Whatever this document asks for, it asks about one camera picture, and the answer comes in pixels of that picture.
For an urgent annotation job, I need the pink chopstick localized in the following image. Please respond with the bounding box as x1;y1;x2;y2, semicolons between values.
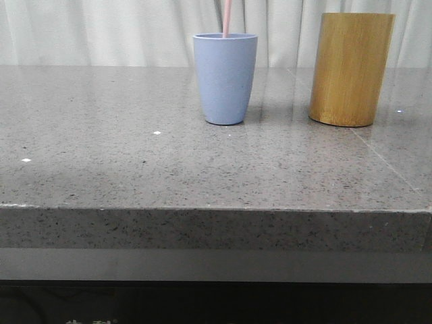
222;0;232;38

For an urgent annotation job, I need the white pleated curtain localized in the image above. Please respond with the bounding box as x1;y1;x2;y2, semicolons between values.
1;1;431;68

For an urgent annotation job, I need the blue plastic cup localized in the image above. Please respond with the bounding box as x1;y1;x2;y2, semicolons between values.
193;33;258;126

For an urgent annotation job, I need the bamboo wooden cylinder holder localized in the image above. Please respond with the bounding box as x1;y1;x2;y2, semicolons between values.
308;13;395;128

